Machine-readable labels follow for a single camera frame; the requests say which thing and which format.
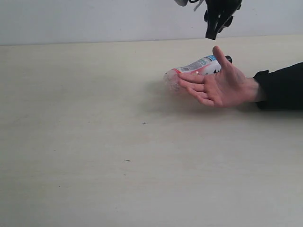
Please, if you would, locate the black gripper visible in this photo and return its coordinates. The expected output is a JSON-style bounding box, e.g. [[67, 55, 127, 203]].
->
[[204, 0, 242, 39]]

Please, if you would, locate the forearm in black sleeve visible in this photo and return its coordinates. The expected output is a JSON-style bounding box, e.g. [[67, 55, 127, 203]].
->
[[254, 63, 303, 110]]

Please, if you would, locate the pink peach label bottle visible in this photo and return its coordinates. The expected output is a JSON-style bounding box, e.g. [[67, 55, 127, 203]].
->
[[164, 55, 221, 92]]

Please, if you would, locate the person's open bare hand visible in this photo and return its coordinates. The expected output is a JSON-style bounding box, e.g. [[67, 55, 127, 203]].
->
[[178, 46, 264, 108]]

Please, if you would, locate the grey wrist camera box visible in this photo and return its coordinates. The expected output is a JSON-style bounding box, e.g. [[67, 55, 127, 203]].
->
[[174, 0, 205, 11]]

